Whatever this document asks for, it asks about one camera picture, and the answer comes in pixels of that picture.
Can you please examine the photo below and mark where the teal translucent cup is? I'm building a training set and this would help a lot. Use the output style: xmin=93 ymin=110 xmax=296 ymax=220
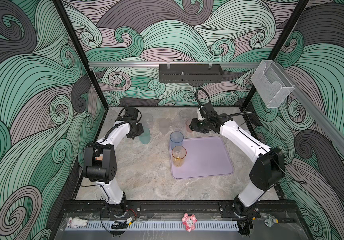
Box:
xmin=139 ymin=128 xmax=151 ymax=145

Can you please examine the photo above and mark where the blue translucent cup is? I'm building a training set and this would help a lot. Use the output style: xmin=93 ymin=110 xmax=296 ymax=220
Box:
xmin=170 ymin=131 xmax=184 ymax=149

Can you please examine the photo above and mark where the yellow translucent cup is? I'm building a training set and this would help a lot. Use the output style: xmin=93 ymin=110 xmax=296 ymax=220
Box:
xmin=172 ymin=146 xmax=187 ymax=167

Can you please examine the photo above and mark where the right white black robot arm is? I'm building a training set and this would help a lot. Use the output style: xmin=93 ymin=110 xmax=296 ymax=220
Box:
xmin=189 ymin=88 xmax=285 ymax=216

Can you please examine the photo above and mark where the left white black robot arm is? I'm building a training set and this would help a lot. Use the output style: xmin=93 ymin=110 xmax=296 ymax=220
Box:
xmin=83 ymin=107 xmax=144 ymax=207

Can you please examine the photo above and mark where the lilac plastic tray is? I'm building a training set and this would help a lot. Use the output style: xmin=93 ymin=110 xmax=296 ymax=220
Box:
xmin=169 ymin=137 xmax=234 ymax=179

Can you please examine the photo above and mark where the pink translucent cup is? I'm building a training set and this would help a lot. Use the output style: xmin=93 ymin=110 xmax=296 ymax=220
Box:
xmin=186 ymin=120 xmax=193 ymax=133

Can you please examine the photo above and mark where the clear glass cup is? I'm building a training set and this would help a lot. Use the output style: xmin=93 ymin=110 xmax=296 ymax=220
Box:
xmin=142 ymin=113 xmax=154 ymax=125

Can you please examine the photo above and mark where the frosted clear cup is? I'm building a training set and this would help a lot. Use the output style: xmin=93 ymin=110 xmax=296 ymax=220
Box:
xmin=159 ymin=119 xmax=171 ymax=135

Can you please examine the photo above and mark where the pink flower toy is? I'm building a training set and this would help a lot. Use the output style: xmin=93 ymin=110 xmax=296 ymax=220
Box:
xmin=182 ymin=213 xmax=197 ymax=232

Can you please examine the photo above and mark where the white plush toy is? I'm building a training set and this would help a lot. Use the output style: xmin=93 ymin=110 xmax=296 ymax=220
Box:
xmin=67 ymin=217 xmax=88 ymax=229

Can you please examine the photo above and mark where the silver adjustable wrench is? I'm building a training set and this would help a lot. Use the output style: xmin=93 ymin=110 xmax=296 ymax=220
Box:
xmin=264 ymin=215 xmax=278 ymax=227

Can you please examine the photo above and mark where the black wall-mounted rack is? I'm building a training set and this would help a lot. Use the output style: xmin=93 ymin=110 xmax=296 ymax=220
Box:
xmin=159 ymin=64 xmax=224 ymax=86

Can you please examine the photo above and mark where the clear acrylic wall box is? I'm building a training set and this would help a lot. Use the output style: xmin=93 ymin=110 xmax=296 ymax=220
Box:
xmin=251 ymin=60 xmax=294 ymax=109

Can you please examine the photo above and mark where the white slotted cable duct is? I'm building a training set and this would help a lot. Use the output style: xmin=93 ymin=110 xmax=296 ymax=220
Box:
xmin=65 ymin=221 xmax=239 ymax=232

